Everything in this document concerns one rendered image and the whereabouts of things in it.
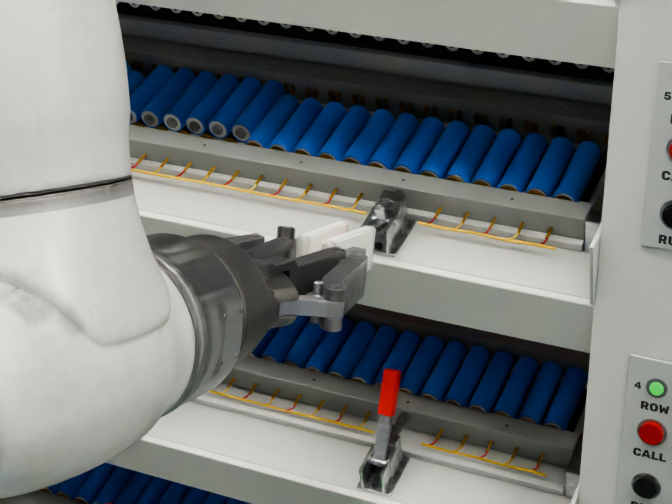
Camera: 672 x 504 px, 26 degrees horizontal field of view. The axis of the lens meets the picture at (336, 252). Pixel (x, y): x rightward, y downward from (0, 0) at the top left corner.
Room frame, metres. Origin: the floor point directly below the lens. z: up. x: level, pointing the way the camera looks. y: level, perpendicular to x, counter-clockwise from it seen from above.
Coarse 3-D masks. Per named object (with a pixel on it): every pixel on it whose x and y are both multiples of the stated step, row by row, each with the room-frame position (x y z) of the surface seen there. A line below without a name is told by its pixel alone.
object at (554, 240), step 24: (144, 168) 1.05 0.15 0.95; (168, 168) 1.04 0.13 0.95; (192, 168) 1.04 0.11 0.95; (288, 192) 1.00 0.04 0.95; (312, 192) 0.99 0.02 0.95; (408, 216) 0.96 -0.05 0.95; (432, 216) 0.95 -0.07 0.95; (528, 240) 0.92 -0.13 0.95; (552, 240) 0.91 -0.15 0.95; (576, 240) 0.91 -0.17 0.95
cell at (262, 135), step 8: (288, 96) 1.10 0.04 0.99; (280, 104) 1.09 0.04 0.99; (288, 104) 1.09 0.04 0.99; (296, 104) 1.09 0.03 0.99; (272, 112) 1.08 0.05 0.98; (280, 112) 1.08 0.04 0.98; (288, 112) 1.08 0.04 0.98; (264, 120) 1.07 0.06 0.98; (272, 120) 1.07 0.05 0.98; (280, 120) 1.07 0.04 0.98; (256, 128) 1.06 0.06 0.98; (264, 128) 1.06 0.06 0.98; (272, 128) 1.06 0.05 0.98; (280, 128) 1.07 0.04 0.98; (256, 136) 1.05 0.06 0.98; (264, 136) 1.05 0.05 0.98; (272, 136) 1.05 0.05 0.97; (264, 144) 1.04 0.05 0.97
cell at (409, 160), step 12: (432, 120) 1.04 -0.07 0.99; (420, 132) 1.03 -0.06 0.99; (432, 132) 1.03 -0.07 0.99; (408, 144) 1.02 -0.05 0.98; (420, 144) 1.01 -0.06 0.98; (432, 144) 1.02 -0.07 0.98; (408, 156) 1.00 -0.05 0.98; (420, 156) 1.00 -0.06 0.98; (408, 168) 0.99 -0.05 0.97; (420, 168) 1.00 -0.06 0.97
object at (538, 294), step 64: (384, 64) 1.10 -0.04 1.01; (448, 64) 1.08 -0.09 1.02; (192, 192) 1.02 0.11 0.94; (384, 256) 0.92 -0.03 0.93; (448, 256) 0.91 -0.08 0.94; (512, 256) 0.91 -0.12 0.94; (576, 256) 0.90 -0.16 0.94; (448, 320) 0.91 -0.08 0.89; (512, 320) 0.88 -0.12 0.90; (576, 320) 0.86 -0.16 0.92
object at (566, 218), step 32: (160, 160) 1.05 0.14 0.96; (192, 160) 1.04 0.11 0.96; (224, 160) 1.02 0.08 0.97; (256, 160) 1.01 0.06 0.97; (288, 160) 1.01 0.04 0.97; (320, 160) 1.00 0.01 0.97; (256, 192) 1.00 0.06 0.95; (352, 192) 0.98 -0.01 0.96; (416, 192) 0.96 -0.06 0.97; (448, 192) 0.95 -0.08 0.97; (480, 192) 0.94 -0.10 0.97; (512, 192) 0.94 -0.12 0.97; (512, 224) 0.93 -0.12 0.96; (544, 224) 0.92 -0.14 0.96; (576, 224) 0.91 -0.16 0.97
